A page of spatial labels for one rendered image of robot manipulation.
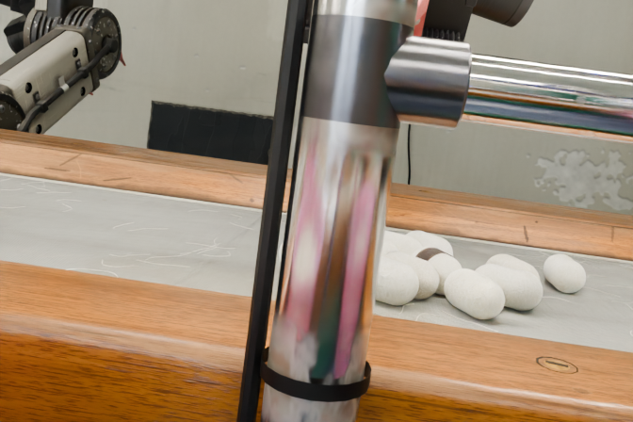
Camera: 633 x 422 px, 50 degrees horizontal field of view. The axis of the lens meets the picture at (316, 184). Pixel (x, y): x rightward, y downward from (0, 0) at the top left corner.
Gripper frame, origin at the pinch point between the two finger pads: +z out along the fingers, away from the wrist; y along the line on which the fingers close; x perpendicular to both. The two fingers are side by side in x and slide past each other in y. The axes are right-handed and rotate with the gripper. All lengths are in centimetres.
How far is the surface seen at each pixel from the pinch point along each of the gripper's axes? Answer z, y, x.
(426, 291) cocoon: 6.5, 4.3, 6.1
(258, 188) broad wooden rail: -10.3, -7.4, 19.0
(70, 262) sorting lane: 8.5, -12.9, 5.9
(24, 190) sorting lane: -3.8, -23.4, 16.1
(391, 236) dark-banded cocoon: 1.1, 2.6, 8.8
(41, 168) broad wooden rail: -9.0, -25.1, 19.3
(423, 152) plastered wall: -154, 23, 143
